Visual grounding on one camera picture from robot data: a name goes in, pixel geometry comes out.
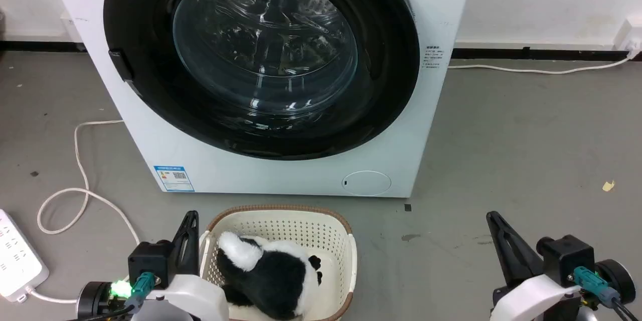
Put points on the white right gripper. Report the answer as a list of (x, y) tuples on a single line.
[(531, 298)]

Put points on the small black text sticker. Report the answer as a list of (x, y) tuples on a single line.
[(434, 57)]

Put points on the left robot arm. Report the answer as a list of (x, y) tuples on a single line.
[(93, 300)]

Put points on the black round washer door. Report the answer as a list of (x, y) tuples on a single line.
[(386, 85)]

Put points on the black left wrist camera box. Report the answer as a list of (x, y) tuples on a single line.
[(149, 262)]

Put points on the round white filter cover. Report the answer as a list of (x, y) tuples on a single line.
[(366, 183)]

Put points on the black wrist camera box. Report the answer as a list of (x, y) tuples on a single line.
[(567, 258), (149, 262)]

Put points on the white power strip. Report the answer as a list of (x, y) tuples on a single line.
[(15, 256)]

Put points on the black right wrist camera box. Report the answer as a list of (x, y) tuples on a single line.
[(567, 258)]

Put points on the blue energy label sticker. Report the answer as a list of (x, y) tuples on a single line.
[(173, 178)]

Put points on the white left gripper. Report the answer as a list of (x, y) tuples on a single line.
[(195, 296)]

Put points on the yellow paper scrap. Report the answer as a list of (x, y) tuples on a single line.
[(608, 186)]

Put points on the cream laundry basket brown rim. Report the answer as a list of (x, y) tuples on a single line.
[(281, 224)]

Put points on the white front-load washing machine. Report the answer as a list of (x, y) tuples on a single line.
[(281, 175)]

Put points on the white wall plug box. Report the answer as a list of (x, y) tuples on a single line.
[(630, 35)]

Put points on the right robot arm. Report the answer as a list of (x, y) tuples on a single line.
[(616, 281)]

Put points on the black and white plush toy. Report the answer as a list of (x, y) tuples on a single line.
[(271, 273)]

